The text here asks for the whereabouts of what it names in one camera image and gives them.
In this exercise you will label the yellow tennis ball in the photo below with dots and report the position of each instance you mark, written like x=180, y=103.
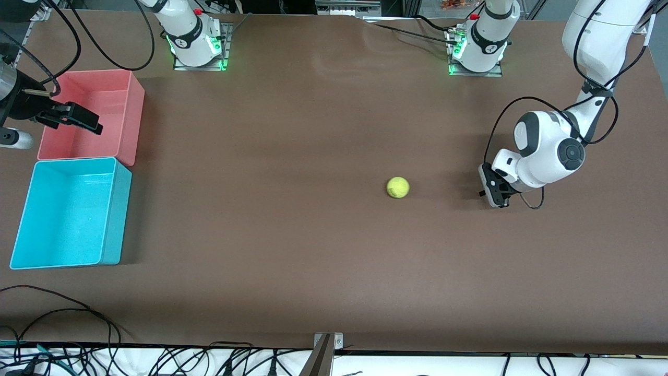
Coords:
x=397, y=188

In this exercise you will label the blue plastic bin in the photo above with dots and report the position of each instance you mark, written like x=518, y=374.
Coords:
x=68, y=219

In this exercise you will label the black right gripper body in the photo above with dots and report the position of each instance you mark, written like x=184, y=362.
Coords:
x=26, y=107

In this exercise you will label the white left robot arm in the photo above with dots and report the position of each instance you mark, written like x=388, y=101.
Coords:
x=548, y=151

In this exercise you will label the small silver mounting plate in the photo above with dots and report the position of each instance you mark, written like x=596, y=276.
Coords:
x=338, y=342

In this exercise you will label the pink plastic bin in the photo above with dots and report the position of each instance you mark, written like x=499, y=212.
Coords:
x=109, y=120

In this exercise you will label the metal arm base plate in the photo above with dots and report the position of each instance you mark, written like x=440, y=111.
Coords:
x=493, y=73
x=225, y=36

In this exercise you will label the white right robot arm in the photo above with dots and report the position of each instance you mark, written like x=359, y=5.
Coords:
x=188, y=36

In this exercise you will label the grey aluminium beam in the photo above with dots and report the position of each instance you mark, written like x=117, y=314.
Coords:
x=318, y=363

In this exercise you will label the orange snack packet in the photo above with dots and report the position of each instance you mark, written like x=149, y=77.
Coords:
x=454, y=4

